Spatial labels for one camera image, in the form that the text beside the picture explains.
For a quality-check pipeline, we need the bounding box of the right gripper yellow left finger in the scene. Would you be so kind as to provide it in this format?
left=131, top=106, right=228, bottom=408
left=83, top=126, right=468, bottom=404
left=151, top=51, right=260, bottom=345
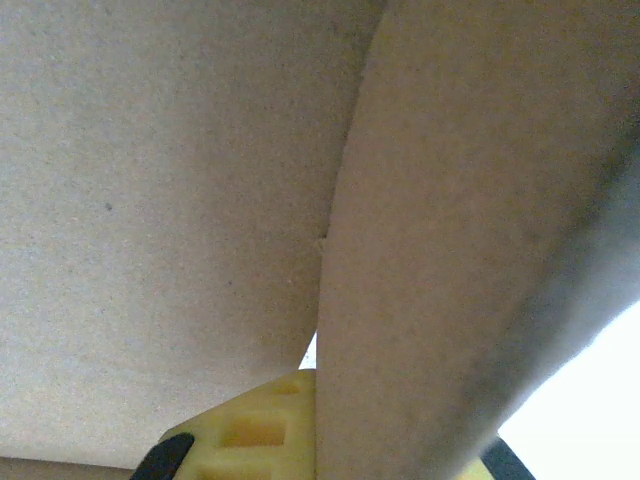
left=132, top=368, right=318, bottom=480

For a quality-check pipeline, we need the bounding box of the brown cardboard paper box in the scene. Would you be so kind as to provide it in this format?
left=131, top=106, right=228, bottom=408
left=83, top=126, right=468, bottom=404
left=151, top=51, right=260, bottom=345
left=0, top=0, right=640, bottom=480

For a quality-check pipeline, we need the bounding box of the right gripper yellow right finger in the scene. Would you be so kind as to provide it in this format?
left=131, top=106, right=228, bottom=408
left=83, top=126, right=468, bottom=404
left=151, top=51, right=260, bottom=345
left=469, top=436, right=536, bottom=480

